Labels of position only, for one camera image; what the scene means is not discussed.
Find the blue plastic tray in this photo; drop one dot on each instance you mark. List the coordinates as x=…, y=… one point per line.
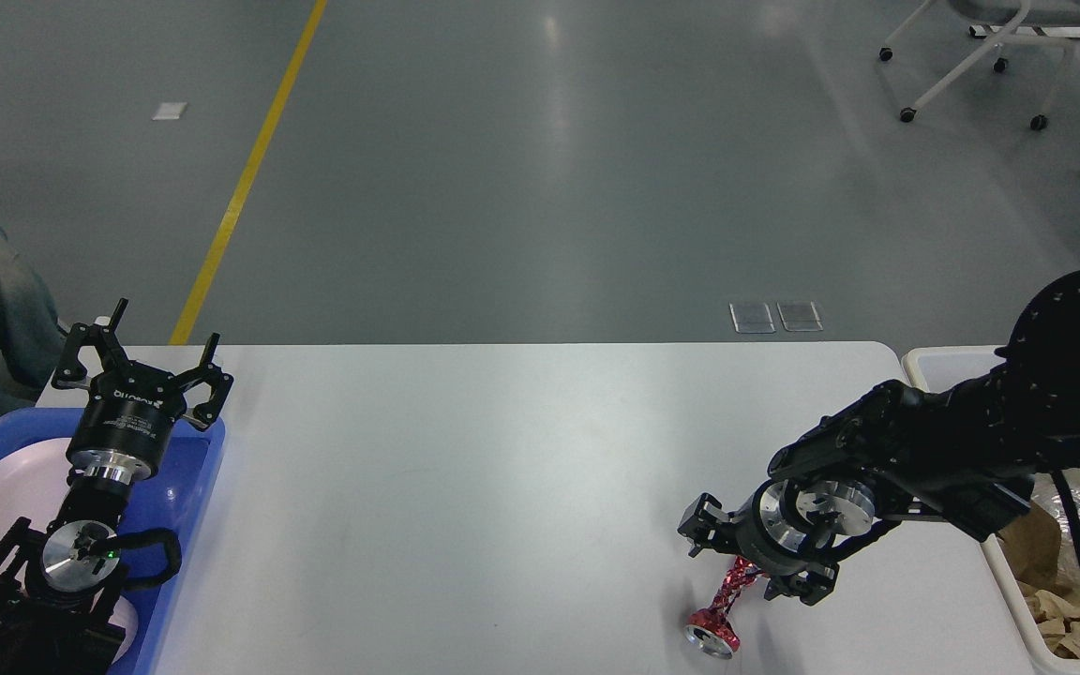
x=188, y=487

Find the crushed red can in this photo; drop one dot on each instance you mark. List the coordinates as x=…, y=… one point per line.
x=709, y=629

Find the left floor socket plate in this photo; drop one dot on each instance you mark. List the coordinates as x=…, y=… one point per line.
x=752, y=318

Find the white floor marker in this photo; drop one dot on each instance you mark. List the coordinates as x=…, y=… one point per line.
x=170, y=111

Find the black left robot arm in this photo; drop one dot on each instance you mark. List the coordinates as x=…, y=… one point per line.
x=94, y=360

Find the floor socket plate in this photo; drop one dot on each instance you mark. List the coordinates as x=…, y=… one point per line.
x=752, y=318
x=800, y=316

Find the pink plate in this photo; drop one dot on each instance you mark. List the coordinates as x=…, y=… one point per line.
x=62, y=573

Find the white chair base bar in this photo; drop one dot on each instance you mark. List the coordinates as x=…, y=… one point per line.
x=1065, y=32

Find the brown paper bag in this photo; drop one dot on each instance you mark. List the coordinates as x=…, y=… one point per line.
x=1031, y=545

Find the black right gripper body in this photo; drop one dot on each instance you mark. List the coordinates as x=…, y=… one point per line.
x=783, y=540

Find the right floor socket plate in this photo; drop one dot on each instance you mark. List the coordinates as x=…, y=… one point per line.
x=800, y=316

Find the white office chair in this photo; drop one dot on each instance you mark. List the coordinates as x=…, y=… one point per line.
x=1008, y=15

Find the brown paper ball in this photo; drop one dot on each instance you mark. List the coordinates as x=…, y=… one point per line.
x=1056, y=619

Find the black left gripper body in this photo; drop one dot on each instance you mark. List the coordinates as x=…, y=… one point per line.
x=125, y=431

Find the aluminium foil container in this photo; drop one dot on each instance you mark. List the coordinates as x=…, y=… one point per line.
x=1046, y=495

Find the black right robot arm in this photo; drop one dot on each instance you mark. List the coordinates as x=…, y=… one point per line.
x=967, y=456

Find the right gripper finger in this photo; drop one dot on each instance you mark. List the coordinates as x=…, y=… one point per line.
x=809, y=586
x=706, y=525

